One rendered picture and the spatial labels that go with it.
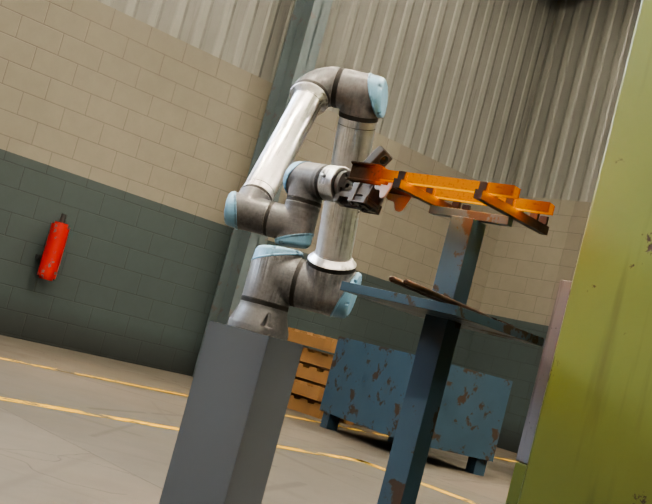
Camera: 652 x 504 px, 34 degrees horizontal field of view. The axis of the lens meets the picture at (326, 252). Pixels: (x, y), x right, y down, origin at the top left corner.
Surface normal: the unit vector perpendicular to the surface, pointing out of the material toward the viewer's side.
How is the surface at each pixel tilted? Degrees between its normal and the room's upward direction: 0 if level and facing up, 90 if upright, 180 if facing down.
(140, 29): 90
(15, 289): 90
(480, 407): 90
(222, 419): 90
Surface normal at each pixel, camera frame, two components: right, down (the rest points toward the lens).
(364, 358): -0.83, -0.26
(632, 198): -0.67, -0.24
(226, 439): -0.44, -0.19
